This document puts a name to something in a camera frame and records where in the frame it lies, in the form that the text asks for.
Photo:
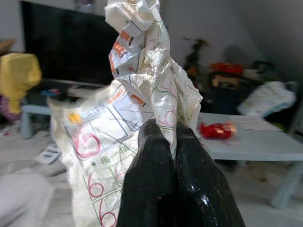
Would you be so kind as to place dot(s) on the red box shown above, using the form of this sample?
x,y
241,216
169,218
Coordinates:
x,y
227,67

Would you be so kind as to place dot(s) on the white plastic diaper pack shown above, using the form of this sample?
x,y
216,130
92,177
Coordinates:
x,y
267,99

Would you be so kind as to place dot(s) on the yellow cloth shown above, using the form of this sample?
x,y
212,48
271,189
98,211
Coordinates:
x,y
19,75

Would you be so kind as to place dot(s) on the crumpled red snack bag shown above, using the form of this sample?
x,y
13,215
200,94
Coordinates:
x,y
216,130

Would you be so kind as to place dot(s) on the small pale blue plastic table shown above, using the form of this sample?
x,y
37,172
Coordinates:
x,y
255,144

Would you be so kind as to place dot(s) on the printed white paper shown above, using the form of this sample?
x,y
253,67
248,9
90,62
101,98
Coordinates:
x,y
132,99

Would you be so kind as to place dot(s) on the pale blue low bench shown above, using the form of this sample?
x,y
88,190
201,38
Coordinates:
x,y
35,111

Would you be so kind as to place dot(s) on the black flat television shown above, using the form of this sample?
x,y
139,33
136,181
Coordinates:
x,y
66,45

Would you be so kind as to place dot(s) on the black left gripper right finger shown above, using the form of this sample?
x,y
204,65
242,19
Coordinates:
x,y
203,184

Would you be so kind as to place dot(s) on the white paper scrap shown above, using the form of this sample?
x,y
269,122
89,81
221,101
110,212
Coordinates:
x,y
48,154

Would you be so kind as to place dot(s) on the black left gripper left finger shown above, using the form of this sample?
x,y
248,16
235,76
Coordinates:
x,y
149,179

